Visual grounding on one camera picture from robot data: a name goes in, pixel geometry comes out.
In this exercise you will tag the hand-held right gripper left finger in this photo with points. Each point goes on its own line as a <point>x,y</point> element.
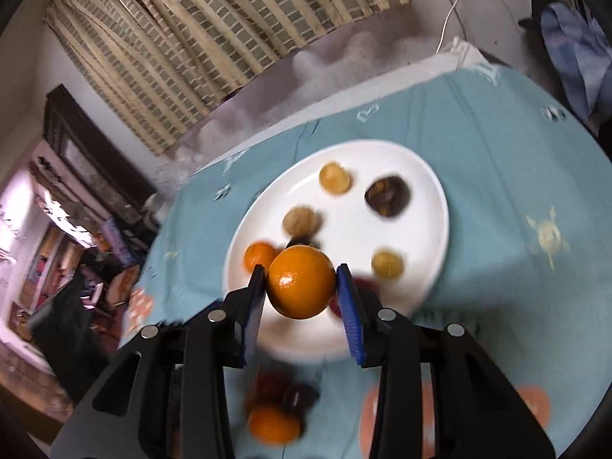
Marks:
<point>253,315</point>

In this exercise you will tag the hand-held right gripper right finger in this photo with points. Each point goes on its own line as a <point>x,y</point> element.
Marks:
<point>351,315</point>

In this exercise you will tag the large mandarin orange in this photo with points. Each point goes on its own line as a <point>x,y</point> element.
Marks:
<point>275,423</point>
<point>301,281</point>

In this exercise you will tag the small mandarin orange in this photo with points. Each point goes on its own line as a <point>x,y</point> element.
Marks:
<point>259,257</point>

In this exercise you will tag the small yellow fruit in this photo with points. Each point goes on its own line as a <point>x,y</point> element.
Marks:
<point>387,263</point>
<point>334,178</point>

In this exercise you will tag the white oval plate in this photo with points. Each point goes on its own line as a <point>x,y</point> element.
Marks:
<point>344,229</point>

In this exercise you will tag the tan round pear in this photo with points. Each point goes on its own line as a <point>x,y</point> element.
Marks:
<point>302,222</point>

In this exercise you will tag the wrinkled dark passion fruit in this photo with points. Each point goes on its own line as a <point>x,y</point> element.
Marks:
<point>387,197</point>

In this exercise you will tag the dark purple plum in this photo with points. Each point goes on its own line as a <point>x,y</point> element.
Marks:
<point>300,398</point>

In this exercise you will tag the teal printed tablecloth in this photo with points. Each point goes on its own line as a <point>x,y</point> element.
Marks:
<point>502,191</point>

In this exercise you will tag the dark framed painting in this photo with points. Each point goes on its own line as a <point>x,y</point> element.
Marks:
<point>91,162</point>

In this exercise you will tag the white under cloth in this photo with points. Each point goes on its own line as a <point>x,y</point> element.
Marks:
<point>382,86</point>

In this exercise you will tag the checked beige curtain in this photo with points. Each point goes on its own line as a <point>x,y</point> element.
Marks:
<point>205,38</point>

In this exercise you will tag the blue clothing pile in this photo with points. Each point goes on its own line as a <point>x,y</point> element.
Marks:
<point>576,52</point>

